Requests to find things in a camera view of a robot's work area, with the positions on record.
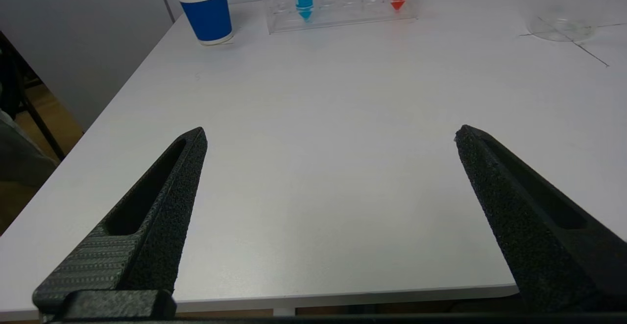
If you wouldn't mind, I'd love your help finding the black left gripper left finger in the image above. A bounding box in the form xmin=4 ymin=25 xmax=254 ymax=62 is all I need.
xmin=32 ymin=127 xmax=209 ymax=323

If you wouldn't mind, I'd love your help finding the black chair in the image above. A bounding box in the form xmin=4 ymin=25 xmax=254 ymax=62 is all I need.
xmin=0 ymin=30 xmax=67 ymax=163

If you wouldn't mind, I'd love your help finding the blue white paper cup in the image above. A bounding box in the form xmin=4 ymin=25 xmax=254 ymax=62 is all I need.
xmin=171 ymin=0 xmax=235 ymax=47

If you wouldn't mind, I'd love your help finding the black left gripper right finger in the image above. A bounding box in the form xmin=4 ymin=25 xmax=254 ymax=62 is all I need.
xmin=454 ymin=125 xmax=627 ymax=314

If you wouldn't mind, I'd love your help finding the clear glass beaker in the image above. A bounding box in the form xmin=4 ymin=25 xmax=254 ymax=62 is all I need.
xmin=525 ymin=0 xmax=619 ymax=43

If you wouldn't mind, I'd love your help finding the bystander grey trousers leg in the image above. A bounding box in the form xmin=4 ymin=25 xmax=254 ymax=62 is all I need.
xmin=0 ymin=108 xmax=60 ymax=190

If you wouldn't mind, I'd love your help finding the clear acrylic test tube rack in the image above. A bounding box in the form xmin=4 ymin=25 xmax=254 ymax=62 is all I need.
xmin=260 ymin=0 xmax=421 ymax=35

